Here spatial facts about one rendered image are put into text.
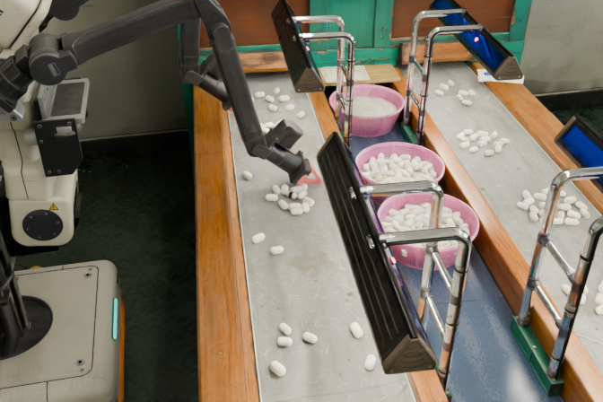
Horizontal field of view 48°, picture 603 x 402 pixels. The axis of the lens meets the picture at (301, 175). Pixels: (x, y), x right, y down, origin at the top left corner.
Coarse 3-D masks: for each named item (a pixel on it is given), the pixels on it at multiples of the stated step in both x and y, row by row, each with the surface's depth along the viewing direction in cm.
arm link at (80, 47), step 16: (176, 0) 148; (192, 0) 148; (208, 0) 148; (128, 16) 148; (144, 16) 147; (160, 16) 148; (176, 16) 149; (192, 16) 150; (208, 16) 151; (224, 16) 152; (64, 32) 151; (80, 32) 148; (96, 32) 147; (112, 32) 147; (128, 32) 148; (144, 32) 150; (208, 32) 153; (48, 48) 145; (64, 48) 145; (80, 48) 147; (96, 48) 148; (112, 48) 150; (32, 64) 143; (48, 64) 144; (64, 64) 145; (80, 64) 149; (48, 80) 147
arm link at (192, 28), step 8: (184, 24) 196; (192, 24) 197; (184, 32) 198; (192, 32) 199; (184, 40) 199; (192, 40) 200; (184, 48) 201; (192, 48) 202; (184, 56) 202; (192, 56) 202; (184, 64) 203; (192, 64) 204; (184, 72) 205; (184, 80) 206
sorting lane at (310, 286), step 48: (240, 144) 216; (240, 192) 193; (288, 240) 174; (336, 240) 174; (288, 288) 158; (336, 288) 158; (288, 336) 145; (336, 336) 145; (288, 384) 134; (336, 384) 134; (384, 384) 134
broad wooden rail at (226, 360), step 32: (224, 128) 222; (224, 160) 204; (224, 192) 189; (224, 224) 176; (224, 256) 165; (224, 288) 155; (224, 320) 146; (224, 352) 138; (224, 384) 131; (256, 384) 134
